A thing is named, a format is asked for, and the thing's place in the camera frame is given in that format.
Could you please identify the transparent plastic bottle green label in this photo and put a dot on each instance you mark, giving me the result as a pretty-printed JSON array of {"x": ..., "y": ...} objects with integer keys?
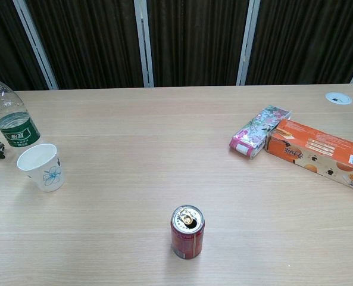
[{"x": 12, "y": 119}]

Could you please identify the white paper cup blue flower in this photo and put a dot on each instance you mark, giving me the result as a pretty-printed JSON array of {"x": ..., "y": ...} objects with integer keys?
[{"x": 43, "y": 169}]

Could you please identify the black fabric partition panel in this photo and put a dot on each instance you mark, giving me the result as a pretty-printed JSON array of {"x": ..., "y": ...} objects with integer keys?
[
  {"x": 307, "y": 41},
  {"x": 6, "y": 44},
  {"x": 194, "y": 41},
  {"x": 93, "y": 41}
]

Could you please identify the orange biscuit box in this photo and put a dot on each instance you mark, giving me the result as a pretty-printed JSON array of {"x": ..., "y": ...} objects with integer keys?
[{"x": 319, "y": 149}]

